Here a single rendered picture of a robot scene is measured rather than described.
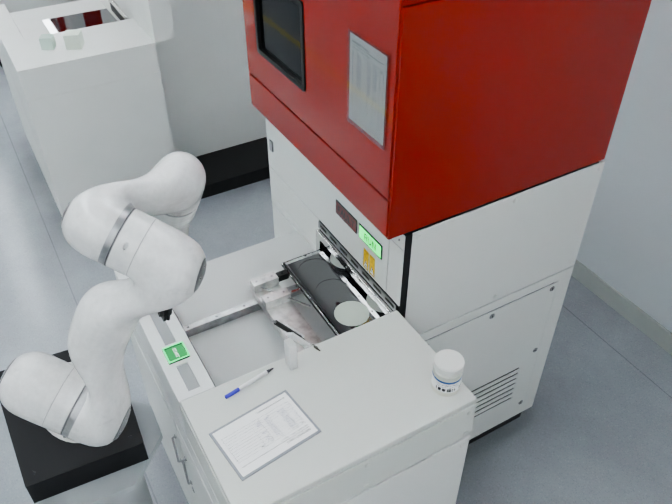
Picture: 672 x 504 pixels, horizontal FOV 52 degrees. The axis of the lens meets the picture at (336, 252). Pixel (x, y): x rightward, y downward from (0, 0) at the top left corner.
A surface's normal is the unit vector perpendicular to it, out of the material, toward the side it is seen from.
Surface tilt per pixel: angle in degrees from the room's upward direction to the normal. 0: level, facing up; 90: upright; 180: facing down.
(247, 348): 0
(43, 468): 40
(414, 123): 90
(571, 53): 90
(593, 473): 0
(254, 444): 0
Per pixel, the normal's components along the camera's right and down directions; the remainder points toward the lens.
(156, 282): -0.16, 0.55
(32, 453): 0.29, -0.21
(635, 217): -0.87, 0.32
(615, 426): 0.00, -0.76
